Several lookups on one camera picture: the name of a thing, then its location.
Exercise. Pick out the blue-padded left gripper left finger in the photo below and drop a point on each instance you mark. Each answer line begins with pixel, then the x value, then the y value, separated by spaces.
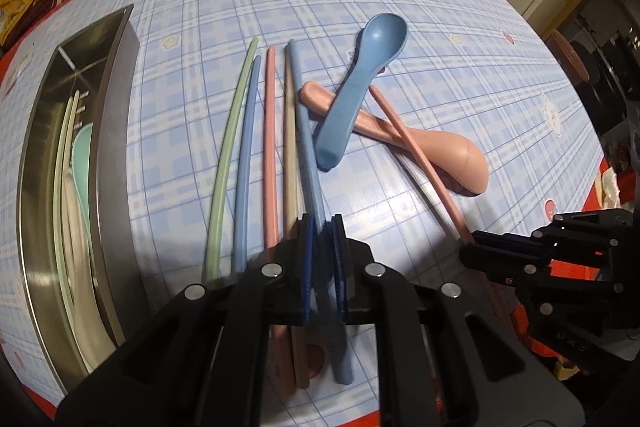
pixel 201 360

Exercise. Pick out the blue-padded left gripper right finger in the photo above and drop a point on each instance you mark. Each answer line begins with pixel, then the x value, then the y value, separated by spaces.
pixel 442 361

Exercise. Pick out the blue chopstick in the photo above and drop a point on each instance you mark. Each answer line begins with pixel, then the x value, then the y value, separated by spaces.
pixel 240 249
pixel 319 300

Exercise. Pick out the beige spoon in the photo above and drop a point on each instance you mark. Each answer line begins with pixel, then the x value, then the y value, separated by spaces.
pixel 93 341

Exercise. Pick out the beige chopstick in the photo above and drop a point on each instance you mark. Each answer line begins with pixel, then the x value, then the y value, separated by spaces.
pixel 61 229

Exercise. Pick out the teal green spoon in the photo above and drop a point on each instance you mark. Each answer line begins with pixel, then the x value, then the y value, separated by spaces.
pixel 80 163

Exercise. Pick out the pink chopstick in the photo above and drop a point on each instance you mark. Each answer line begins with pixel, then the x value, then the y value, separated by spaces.
pixel 281 372
pixel 455 215

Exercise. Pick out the light green chopstick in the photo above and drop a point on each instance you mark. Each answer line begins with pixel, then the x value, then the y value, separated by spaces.
pixel 216 213

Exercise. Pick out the tan chopstick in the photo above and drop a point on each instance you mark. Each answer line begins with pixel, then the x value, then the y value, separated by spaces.
pixel 298 333

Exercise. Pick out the pink spoon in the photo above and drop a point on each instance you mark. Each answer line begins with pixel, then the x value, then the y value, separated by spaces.
pixel 452 153

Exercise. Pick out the stainless steel utensil tray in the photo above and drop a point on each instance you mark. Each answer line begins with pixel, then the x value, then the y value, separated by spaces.
pixel 98 61

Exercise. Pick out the brown trash bin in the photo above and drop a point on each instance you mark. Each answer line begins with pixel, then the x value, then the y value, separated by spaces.
pixel 567 57

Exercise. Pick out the blue plaid tablecloth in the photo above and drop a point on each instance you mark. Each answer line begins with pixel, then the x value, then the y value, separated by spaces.
pixel 472 67

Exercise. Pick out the blue spoon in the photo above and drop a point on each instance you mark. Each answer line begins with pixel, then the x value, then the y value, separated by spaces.
pixel 378 44

